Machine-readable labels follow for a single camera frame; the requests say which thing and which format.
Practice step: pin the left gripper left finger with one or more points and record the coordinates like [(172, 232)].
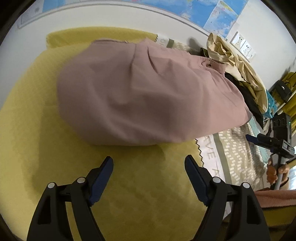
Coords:
[(50, 220)]

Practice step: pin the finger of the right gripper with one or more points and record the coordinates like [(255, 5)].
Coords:
[(252, 139)]

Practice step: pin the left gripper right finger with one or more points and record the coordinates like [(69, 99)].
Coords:
[(233, 212)]

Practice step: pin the pink zip jacket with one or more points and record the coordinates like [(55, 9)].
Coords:
[(140, 94)]

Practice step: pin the pink sleeve right forearm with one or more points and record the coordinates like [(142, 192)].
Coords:
[(283, 197)]

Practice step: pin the person's right hand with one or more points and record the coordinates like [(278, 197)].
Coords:
[(272, 173)]

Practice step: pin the blue plastic basket rack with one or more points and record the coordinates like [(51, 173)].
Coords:
[(272, 108)]

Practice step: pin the black garment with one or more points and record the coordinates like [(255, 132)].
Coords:
[(248, 99)]

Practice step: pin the black handbag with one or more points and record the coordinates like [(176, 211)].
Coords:
[(283, 90)]

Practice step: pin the cream jacket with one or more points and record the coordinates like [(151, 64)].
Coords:
[(218, 49)]

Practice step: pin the patterned bed sheet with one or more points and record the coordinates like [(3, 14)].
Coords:
[(148, 197)]

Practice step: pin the white wall socket panel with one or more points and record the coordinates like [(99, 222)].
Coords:
[(242, 45)]

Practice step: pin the colourful wall map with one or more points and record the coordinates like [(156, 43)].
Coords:
[(212, 16)]

